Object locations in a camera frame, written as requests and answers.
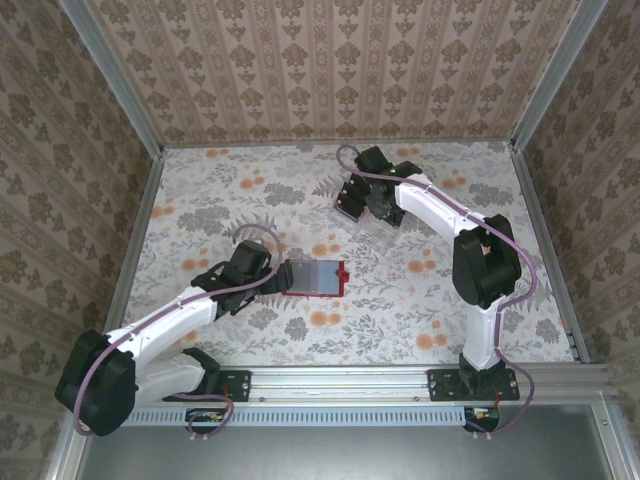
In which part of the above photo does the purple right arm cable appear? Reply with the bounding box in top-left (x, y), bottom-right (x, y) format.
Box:
top-left (335, 144), bottom-right (539, 441)

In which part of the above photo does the aluminium lower frame bar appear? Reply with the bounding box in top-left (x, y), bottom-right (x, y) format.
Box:
top-left (45, 429), bottom-right (86, 480)
top-left (592, 399), bottom-right (632, 480)

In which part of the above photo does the clear acrylic card stand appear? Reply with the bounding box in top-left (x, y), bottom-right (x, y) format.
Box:
top-left (328, 169), bottom-right (407, 257)

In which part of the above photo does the white slotted cable duct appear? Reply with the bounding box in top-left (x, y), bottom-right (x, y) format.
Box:
top-left (130, 404), bottom-right (469, 427)

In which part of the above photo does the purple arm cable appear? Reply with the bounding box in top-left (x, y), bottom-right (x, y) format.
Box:
top-left (72, 223), bottom-right (284, 443)
top-left (335, 144), bottom-right (539, 441)

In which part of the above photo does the floral patterned table covering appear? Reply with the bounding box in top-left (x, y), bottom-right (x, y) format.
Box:
top-left (99, 141), bottom-right (576, 367)

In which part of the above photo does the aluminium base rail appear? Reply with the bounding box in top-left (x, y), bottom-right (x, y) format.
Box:
top-left (214, 364), bottom-right (617, 404)

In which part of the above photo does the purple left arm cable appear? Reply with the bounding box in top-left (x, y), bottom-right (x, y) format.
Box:
top-left (72, 223), bottom-right (284, 443)

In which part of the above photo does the aluminium frame post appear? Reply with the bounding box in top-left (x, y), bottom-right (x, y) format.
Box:
top-left (59, 0), bottom-right (167, 157)
top-left (510, 0), bottom-right (612, 154)

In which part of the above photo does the aluminium table edge rail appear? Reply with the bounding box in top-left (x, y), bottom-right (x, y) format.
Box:
top-left (103, 147), bottom-right (167, 336)
top-left (509, 144), bottom-right (592, 365)

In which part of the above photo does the grey metal panel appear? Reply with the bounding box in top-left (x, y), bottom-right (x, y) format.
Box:
top-left (74, 405), bottom-right (619, 480)

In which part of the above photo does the red leather card holder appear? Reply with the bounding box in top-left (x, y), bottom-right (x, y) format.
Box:
top-left (281, 258), bottom-right (352, 300)

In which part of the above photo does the black controller board with wires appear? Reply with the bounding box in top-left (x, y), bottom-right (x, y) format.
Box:
top-left (463, 405), bottom-right (501, 434)
top-left (185, 407), bottom-right (227, 435)

